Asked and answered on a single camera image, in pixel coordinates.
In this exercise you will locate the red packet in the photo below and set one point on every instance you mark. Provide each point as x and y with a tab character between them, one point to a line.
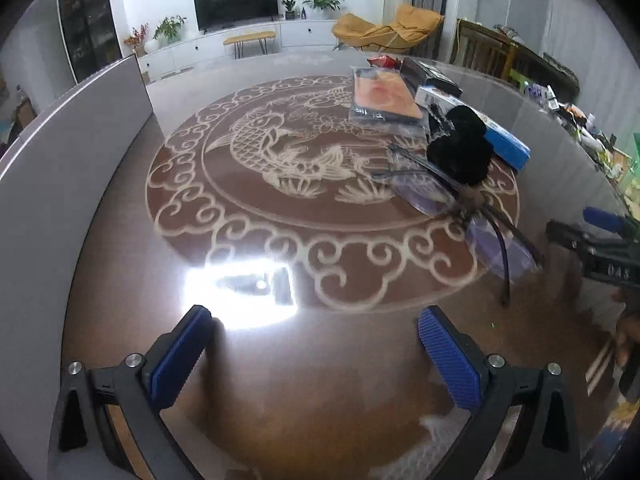
385	61

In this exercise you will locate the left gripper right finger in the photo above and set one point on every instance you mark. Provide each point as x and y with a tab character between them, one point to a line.
544	443

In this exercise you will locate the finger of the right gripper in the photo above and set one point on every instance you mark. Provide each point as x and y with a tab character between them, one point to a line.
607	218
624	244

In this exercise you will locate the white tv cabinet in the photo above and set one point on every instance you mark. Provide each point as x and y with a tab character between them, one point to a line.
181	55

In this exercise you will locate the wooden bench stool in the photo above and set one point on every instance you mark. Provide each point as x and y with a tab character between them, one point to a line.
237	43

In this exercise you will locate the black flat television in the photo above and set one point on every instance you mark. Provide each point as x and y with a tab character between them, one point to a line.
213	14

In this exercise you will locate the cluttered side table items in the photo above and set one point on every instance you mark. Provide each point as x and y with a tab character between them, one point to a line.
620	165

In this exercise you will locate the pink packet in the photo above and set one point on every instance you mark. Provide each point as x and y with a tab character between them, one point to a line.
382	101

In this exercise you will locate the black fuzzy scrunchie bundle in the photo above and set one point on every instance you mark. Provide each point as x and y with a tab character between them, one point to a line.
458	144

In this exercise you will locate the dark glass display cabinet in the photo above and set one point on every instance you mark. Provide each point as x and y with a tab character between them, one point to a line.
89	36

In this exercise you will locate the grey curved panel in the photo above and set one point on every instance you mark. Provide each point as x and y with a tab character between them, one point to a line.
52	180

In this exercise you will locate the black soap bar box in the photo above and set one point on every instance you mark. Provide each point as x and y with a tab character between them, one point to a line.
418	73

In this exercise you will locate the blue white long box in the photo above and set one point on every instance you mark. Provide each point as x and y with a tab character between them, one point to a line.
506	146

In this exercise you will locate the green potted plant right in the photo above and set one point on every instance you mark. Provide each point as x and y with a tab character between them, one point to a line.
327	9

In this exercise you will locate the wooden dining chair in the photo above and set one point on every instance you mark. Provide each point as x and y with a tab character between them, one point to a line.
482	49

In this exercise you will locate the orange lounge chair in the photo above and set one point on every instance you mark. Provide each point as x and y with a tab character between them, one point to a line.
410	27

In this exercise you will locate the green potted plant left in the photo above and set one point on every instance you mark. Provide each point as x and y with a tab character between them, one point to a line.
169	29

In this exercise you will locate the red flower vase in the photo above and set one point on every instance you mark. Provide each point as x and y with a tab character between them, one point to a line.
136	39

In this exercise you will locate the green potted plant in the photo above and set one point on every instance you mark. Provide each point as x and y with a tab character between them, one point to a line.
327	9
169	29

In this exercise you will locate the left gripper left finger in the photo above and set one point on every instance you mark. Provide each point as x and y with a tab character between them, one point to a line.
83	441

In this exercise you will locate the small dark potted plant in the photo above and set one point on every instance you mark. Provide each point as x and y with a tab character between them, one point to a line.
289	9

